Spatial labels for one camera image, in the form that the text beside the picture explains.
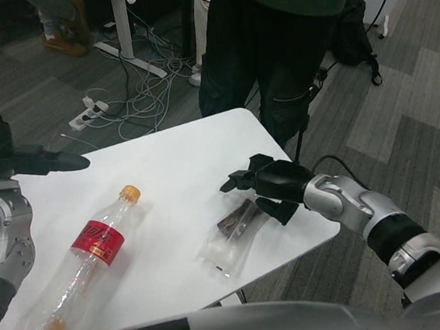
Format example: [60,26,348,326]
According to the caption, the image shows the clear plastic bottle red label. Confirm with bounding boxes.
[24,175,143,330]

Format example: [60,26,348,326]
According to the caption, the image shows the black backpack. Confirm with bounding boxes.
[325,0,391,87]

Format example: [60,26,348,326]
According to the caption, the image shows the leftover food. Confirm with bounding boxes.
[193,192,271,281]

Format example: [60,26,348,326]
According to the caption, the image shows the black hanging strap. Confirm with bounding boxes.
[293,82,315,165]

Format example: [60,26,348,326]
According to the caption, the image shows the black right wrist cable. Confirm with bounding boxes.
[311,153,369,188]

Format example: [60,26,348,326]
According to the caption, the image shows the white caster foot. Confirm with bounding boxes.
[378,14,391,40]

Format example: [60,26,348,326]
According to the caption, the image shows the white office desk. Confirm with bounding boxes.
[0,0,174,78]

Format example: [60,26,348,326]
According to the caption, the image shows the long black wall cable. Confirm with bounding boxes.
[365,0,389,33]

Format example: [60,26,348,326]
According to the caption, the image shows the person with tan boots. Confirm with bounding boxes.
[0,0,96,59]

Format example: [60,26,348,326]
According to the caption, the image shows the person in green sweater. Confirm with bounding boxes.
[192,0,346,155]

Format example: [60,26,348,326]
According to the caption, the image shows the person in white trousers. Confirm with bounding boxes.
[183,0,213,89]

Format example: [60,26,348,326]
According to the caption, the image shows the silver robot chest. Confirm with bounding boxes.
[90,277,440,330]

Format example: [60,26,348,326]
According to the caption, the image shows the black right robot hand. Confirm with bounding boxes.
[217,149,315,229]

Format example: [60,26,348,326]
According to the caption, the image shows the tangled floor cables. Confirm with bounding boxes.
[60,0,212,156]

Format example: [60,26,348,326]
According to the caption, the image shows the white power strip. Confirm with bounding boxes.
[68,96,111,134]

